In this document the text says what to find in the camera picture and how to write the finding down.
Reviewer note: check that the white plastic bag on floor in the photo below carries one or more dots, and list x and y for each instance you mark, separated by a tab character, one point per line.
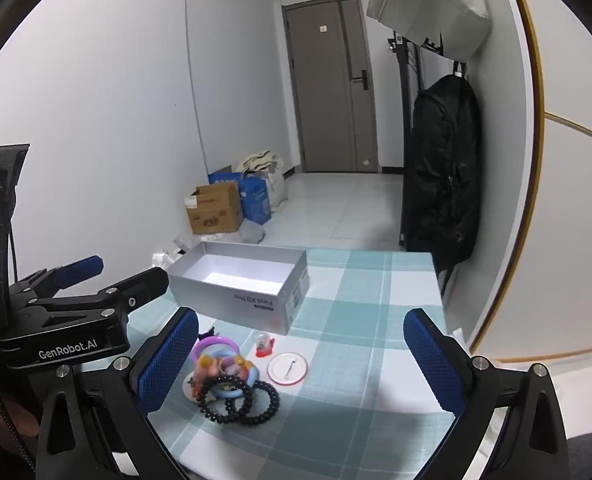
271	170

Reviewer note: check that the white round badge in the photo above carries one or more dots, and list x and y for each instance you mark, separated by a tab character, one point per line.
191	394

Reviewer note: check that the grey cardboard box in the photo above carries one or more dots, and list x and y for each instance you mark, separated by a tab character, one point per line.
276	305

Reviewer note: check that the pink rimmed round dish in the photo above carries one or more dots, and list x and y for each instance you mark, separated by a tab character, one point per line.
288	369

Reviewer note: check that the small red toy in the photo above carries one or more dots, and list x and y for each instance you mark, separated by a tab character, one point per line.
264	346

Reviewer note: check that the person's left hand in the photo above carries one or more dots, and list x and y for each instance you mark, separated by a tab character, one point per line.
23	417

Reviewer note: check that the teal checked tablecloth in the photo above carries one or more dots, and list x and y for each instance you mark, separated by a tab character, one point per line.
355	310

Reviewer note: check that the blue cardboard box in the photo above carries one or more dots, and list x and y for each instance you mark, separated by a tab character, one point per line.
256	200

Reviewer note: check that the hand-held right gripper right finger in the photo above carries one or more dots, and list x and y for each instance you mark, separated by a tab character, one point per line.
433	360

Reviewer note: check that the black coat rack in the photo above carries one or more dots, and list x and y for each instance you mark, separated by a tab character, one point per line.
405	110

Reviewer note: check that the grey brown door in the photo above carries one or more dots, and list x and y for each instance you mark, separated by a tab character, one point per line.
326	85

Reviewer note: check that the orange cartoon charm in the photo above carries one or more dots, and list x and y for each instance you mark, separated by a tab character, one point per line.
206	367

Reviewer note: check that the clear plastic bag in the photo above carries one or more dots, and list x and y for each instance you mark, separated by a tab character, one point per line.
252	232

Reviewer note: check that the pink cartoon charm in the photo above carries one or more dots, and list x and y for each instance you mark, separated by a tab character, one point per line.
236	366

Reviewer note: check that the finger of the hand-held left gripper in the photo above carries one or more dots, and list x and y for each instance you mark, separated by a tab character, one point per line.
136	286
83	265

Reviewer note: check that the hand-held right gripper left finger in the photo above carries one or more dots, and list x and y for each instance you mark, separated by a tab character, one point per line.
168	360

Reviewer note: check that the black hair clip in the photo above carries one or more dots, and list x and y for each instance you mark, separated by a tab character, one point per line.
209	332

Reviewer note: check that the crumpled plastic wrap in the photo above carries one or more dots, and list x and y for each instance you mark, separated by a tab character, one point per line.
171	255

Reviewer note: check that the brown cardboard box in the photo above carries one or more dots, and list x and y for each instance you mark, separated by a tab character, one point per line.
216	210

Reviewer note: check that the black backpack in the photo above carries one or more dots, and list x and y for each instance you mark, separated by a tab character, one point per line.
443	170

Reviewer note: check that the white hanging tote bag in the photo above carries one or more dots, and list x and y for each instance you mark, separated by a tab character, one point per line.
435	5

